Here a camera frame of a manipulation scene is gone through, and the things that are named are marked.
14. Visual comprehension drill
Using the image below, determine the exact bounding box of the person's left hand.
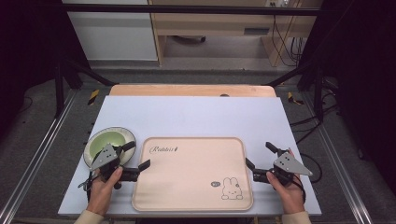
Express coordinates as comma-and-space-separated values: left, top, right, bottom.
86, 165, 124, 217

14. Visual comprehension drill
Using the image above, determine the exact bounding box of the aluminium floor rail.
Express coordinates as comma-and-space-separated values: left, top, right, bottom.
299, 92, 374, 224
0, 89, 79, 224

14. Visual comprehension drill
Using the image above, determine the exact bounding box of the light wooden desk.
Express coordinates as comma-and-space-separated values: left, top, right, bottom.
148, 0, 323, 67

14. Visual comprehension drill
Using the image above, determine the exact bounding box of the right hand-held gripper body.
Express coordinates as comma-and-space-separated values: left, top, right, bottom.
252, 148, 314, 188

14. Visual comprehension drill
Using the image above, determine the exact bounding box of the person's right hand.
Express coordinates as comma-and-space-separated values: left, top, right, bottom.
265, 148, 306, 216

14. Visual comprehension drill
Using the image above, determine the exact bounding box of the dark curtain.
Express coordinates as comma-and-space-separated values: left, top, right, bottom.
0, 0, 92, 141
298, 0, 396, 197

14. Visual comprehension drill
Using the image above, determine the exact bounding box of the white cabinet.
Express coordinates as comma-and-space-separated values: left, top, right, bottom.
62, 0, 159, 62

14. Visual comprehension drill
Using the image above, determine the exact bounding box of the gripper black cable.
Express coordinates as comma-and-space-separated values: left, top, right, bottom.
77, 171, 102, 202
292, 174, 307, 204

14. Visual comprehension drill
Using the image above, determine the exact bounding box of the black floor cable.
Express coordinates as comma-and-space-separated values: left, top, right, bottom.
289, 92, 340, 185

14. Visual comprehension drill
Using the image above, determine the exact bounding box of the bundle of black hanging cables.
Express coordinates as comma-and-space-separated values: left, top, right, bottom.
271, 14, 305, 67

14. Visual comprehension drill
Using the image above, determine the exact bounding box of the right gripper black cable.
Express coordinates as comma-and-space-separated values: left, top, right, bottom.
292, 174, 307, 204

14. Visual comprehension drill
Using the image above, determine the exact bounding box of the beige tray with rabbit print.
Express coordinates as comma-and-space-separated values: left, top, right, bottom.
131, 136, 254, 213

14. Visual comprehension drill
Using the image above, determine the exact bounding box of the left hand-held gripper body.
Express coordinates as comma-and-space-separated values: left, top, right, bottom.
90, 143, 140, 190

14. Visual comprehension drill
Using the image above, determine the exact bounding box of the black horizontal frame bar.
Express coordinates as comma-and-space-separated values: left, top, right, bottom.
61, 3, 325, 17

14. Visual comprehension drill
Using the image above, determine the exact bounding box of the black metal stand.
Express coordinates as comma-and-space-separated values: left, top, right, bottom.
266, 61, 325, 121
53, 57, 117, 119

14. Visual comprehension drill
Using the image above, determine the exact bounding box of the green bowl with white rim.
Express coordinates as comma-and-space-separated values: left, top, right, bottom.
82, 126, 137, 169

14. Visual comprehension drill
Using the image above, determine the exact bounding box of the yellow black tape strip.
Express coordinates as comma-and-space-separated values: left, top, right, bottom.
286, 91, 305, 105
87, 89, 100, 106

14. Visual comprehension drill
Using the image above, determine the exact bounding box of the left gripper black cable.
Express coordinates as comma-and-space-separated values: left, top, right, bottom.
77, 171, 102, 202

